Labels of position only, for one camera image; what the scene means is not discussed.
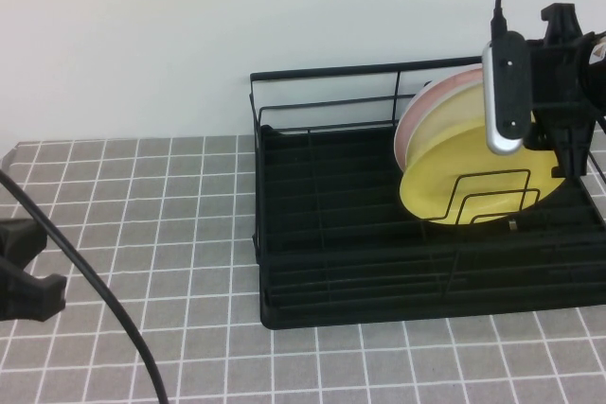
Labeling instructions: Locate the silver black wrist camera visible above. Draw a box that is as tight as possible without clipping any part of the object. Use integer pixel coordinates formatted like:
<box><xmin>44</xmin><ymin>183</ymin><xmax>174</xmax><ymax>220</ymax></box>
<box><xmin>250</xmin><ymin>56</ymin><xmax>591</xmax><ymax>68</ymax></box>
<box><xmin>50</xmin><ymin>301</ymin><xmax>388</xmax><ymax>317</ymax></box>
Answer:
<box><xmin>481</xmin><ymin>29</ymin><xmax>534</xmax><ymax>157</ymax></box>

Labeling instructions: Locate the grey checked tablecloth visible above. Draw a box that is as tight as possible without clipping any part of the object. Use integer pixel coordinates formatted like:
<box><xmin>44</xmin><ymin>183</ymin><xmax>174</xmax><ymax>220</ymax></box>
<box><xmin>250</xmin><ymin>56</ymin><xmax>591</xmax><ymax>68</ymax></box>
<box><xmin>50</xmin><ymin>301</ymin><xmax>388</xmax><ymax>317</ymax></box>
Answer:
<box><xmin>0</xmin><ymin>122</ymin><xmax>606</xmax><ymax>404</ymax></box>

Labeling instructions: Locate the yellow plastic plate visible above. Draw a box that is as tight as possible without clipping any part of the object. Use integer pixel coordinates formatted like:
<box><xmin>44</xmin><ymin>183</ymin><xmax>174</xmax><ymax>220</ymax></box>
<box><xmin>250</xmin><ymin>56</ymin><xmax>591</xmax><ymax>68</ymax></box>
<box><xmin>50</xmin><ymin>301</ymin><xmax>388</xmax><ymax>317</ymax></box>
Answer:
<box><xmin>399</xmin><ymin>123</ymin><xmax>567</xmax><ymax>234</ymax></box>

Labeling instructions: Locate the white plate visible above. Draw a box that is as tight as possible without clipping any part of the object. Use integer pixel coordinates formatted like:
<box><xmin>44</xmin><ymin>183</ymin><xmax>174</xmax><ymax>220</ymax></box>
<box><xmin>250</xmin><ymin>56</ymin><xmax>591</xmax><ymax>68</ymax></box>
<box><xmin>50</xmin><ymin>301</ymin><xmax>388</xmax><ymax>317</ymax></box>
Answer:
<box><xmin>404</xmin><ymin>79</ymin><xmax>485</xmax><ymax>173</ymax></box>

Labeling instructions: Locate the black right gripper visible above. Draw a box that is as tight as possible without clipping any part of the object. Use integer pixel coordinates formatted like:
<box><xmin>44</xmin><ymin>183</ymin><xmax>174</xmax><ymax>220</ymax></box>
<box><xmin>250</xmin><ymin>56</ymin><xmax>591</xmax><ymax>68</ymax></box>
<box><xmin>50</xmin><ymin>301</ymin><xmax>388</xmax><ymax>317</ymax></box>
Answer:
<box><xmin>524</xmin><ymin>3</ymin><xmax>598</xmax><ymax>179</ymax></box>

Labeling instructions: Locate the black left camera cable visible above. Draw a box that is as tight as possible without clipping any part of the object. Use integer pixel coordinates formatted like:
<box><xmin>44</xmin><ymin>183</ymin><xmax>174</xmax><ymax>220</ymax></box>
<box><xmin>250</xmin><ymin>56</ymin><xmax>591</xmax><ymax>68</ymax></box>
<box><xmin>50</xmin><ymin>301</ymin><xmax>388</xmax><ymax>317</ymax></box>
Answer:
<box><xmin>0</xmin><ymin>169</ymin><xmax>170</xmax><ymax>404</ymax></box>

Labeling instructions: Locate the pink plate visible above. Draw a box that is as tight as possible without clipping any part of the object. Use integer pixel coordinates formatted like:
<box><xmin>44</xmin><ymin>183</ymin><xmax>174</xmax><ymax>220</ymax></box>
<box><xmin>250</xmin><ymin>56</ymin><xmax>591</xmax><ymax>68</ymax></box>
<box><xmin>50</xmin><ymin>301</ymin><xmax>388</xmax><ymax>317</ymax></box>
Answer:
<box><xmin>393</xmin><ymin>66</ymin><xmax>485</xmax><ymax>169</ymax></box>

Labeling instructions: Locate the black wire dish rack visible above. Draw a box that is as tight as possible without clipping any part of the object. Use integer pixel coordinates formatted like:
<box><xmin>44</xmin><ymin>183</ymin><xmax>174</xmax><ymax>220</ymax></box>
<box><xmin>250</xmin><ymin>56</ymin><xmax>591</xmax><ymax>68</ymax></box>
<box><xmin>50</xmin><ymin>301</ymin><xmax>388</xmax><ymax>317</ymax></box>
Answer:
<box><xmin>249</xmin><ymin>56</ymin><xmax>606</xmax><ymax>331</ymax></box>

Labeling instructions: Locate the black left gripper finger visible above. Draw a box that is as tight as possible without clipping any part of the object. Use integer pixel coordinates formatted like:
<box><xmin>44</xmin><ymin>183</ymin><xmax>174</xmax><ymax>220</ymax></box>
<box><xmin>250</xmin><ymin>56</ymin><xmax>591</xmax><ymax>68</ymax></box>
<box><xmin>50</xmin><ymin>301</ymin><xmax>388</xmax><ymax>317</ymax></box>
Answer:
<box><xmin>0</xmin><ymin>256</ymin><xmax>66</xmax><ymax>324</ymax></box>
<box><xmin>0</xmin><ymin>217</ymin><xmax>49</xmax><ymax>273</ymax></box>

